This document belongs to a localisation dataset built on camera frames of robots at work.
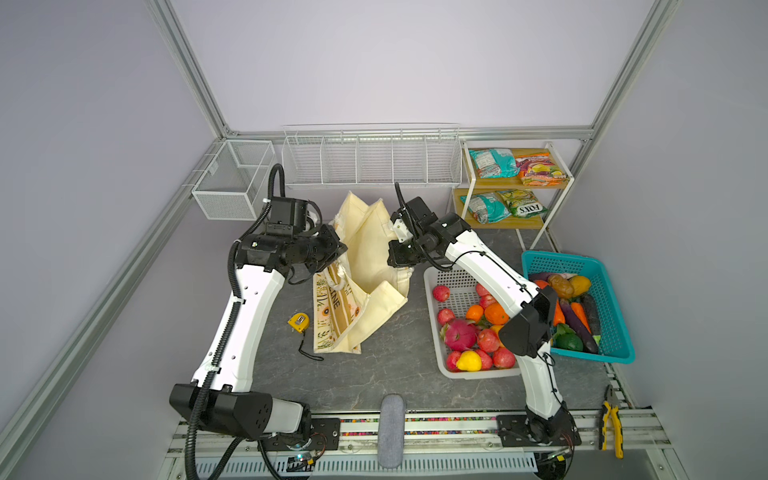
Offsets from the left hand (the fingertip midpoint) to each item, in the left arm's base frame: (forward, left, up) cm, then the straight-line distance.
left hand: (350, 249), depth 71 cm
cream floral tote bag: (-11, -3, +1) cm, 12 cm away
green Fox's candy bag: (+27, -56, -14) cm, 64 cm away
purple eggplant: (-14, -65, -28) cm, 73 cm away
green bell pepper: (-15, -59, -27) cm, 66 cm away
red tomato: (+2, -57, -25) cm, 63 cm away
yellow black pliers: (-33, -65, -32) cm, 79 cm away
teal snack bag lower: (+26, -43, -14) cm, 52 cm away
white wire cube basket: (+31, +39, -4) cm, 50 cm away
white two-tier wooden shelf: (+21, -54, +4) cm, 58 cm away
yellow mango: (+1, -70, -26) cm, 74 cm away
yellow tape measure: (-3, +19, -30) cm, 36 cm away
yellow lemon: (-21, -28, -23) cm, 42 cm away
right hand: (+4, -9, -11) cm, 15 cm away
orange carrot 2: (-7, -61, -29) cm, 68 cm away
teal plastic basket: (-17, -71, -26) cm, 78 cm away
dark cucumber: (-7, -70, -27) cm, 75 cm away
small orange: (-5, -34, -27) cm, 44 cm away
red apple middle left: (-6, -25, -27) cm, 37 cm away
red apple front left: (-19, -25, -27) cm, 41 cm away
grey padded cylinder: (-34, -7, -29) cm, 46 cm away
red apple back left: (+3, -26, -28) cm, 38 cm away
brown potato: (+1, -63, -25) cm, 68 cm away
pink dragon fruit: (-14, -28, -23) cm, 38 cm away
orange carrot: (-5, -69, -30) cm, 75 cm away
